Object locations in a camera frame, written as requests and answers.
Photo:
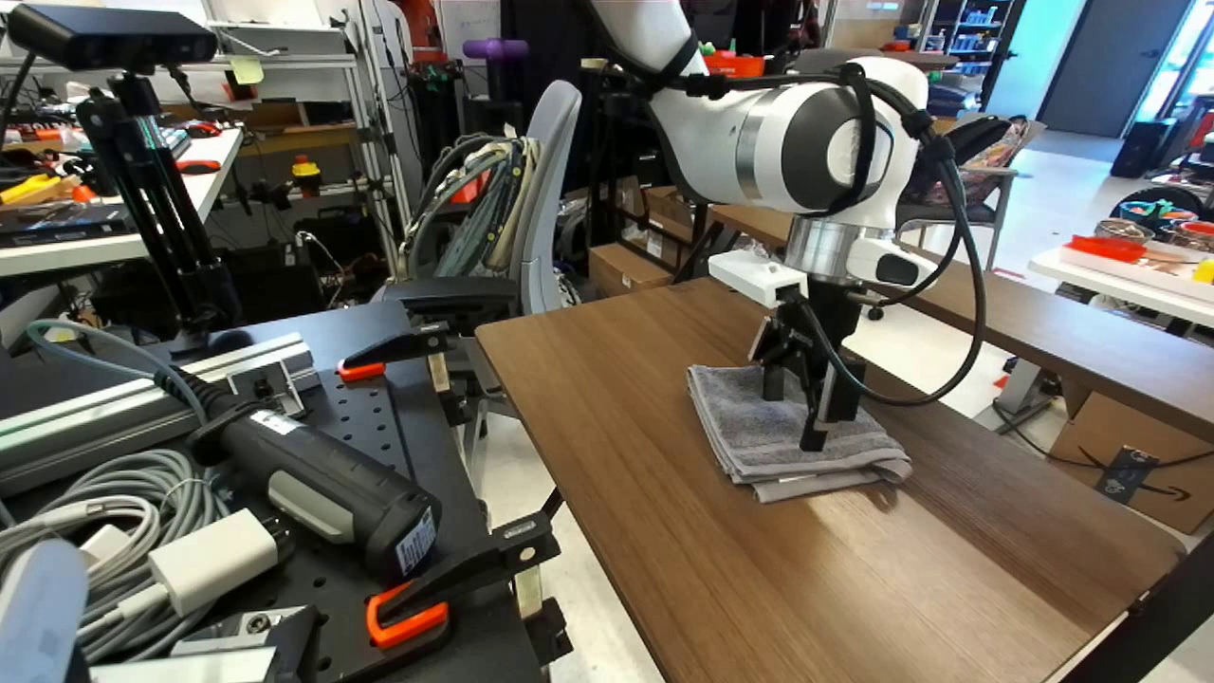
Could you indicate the grey towel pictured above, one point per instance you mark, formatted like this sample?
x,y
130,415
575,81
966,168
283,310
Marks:
x,y
759,437

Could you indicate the long wooden side table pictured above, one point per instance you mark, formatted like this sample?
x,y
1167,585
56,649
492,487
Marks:
x,y
1074,342

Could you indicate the flat cardboard sheet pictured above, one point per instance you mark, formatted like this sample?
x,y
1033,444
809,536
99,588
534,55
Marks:
x,y
1113,437

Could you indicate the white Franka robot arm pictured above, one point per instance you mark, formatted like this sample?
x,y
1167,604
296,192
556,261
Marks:
x,y
732,139

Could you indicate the orange storage box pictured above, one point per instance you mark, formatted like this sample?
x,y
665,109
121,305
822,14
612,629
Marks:
x,y
738,63

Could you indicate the purple roll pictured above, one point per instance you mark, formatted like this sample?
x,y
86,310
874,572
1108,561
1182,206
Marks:
x,y
496,51

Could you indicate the brown cardboard box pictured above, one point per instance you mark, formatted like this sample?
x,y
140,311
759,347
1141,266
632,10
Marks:
x,y
626,266

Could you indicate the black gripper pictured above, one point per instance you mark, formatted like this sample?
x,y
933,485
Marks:
x,y
822,329

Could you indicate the black mesh chair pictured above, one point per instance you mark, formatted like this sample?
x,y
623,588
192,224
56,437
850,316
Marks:
x,y
999,155

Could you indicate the red flat object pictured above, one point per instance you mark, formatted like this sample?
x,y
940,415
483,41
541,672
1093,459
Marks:
x,y
1108,248

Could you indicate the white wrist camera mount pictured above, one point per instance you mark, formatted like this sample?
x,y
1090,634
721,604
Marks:
x,y
744,271

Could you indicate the black camera stand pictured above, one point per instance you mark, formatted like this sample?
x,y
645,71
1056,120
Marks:
x,y
155,214

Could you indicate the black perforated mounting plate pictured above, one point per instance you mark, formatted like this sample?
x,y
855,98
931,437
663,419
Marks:
x,y
381,430

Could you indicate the pale blue rounded cylinder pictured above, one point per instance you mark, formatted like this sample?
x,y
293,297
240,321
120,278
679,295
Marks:
x,y
40,611

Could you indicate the yellow tool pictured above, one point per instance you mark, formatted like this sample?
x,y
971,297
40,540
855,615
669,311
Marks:
x,y
40,192

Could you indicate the black clamp orange tip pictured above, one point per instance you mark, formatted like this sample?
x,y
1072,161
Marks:
x,y
367,375

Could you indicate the white cluttered workbench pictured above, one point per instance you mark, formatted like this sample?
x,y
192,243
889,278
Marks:
x,y
77,248

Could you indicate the aluminium extrusion rail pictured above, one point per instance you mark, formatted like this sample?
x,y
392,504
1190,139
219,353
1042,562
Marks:
x,y
99,411

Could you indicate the black stereo camera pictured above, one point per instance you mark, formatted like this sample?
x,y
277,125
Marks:
x,y
115,34

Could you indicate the small black device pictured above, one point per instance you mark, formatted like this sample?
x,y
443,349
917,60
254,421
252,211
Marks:
x,y
1125,476

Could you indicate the light grey office chair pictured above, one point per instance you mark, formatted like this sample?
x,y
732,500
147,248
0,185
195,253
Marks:
x,y
556,192

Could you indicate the white power adapter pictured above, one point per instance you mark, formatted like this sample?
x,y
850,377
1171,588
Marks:
x,y
214,555

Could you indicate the white work table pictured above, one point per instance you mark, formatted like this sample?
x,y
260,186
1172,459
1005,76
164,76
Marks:
x,y
1125,287

